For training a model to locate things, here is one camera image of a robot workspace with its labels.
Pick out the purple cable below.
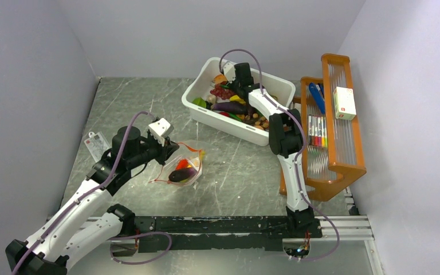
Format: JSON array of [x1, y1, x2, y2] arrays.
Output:
[[11, 111, 173, 275], [218, 48, 341, 262]]

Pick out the blue handled tool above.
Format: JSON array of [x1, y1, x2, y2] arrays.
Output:
[[308, 82, 325, 115]]

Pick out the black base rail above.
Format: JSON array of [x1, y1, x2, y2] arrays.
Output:
[[119, 215, 323, 253]]

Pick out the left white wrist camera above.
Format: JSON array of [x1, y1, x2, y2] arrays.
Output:
[[148, 118, 174, 146]]

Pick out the dark purple toy eggplant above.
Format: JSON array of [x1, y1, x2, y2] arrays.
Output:
[[211, 101, 248, 115]]

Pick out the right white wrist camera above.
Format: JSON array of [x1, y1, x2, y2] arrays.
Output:
[[221, 61, 236, 83]]

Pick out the set of coloured markers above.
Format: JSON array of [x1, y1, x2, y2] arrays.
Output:
[[308, 115, 328, 148]]

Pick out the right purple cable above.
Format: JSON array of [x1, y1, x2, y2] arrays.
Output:
[[218, 48, 341, 262]]

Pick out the clear zip top bag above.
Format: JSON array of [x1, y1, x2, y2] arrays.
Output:
[[150, 140, 207, 187]]

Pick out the green toy lime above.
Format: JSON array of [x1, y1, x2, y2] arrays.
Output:
[[192, 97, 207, 108]]

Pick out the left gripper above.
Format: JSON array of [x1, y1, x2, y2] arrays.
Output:
[[127, 132, 179, 169]]

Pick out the orange toy carrot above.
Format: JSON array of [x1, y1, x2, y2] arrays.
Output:
[[175, 159, 190, 170]]

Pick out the white tag card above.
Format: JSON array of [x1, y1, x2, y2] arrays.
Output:
[[84, 132, 111, 162]]

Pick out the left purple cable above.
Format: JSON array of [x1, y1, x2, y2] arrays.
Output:
[[11, 111, 173, 275]]

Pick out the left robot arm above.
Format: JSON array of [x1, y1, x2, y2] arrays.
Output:
[[5, 119, 179, 274]]

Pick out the orange toy melon slice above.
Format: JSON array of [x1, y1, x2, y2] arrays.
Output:
[[213, 74, 228, 85]]

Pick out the red toy grapes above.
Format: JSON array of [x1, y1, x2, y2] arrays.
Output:
[[210, 84, 236, 100]]

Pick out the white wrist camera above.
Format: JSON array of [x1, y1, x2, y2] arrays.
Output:
[[148, 118, 174, 146], [221, 61, 236, 83]]

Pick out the orange wooden rack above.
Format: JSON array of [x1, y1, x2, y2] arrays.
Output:
[[291, 53, 367, 202]]

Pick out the white plastic food bin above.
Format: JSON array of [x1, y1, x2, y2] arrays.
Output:
[[181, 57, 297, 147]]

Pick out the white small carton box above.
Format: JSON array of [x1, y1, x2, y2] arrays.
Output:
[[333, 87, 356, 121]]

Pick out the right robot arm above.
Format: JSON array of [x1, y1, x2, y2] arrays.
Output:
[[231, 62, 315, 237]]

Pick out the yellow toy banana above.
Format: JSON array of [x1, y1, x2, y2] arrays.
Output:
[[229, 95, 246, 105]]

